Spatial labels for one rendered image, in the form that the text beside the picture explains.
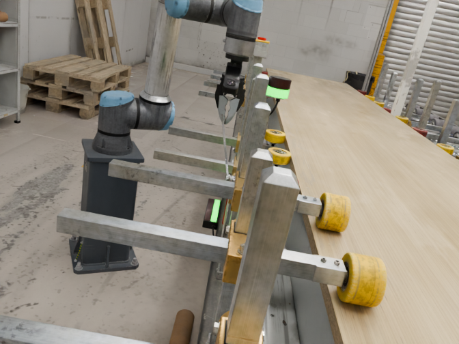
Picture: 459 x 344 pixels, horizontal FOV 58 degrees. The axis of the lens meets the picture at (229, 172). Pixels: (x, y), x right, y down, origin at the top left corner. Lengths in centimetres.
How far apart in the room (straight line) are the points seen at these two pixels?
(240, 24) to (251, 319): 93
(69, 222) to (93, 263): 153
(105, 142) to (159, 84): 36
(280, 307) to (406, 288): 40
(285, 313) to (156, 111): 118
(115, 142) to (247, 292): 160
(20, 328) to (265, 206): 28
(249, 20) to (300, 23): 785
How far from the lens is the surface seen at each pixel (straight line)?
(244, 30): 124
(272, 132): 164
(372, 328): 71
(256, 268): 43
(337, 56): 919
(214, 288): 101
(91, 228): 69
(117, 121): 196
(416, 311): 79
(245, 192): 66
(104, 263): 223
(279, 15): 907
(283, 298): 118
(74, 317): 197
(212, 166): 140
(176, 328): 183
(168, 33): 190
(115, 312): 199
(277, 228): 40
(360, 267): 69
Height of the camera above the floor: 130
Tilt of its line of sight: 21 degrees down
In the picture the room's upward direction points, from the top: 11 degrees clockwise
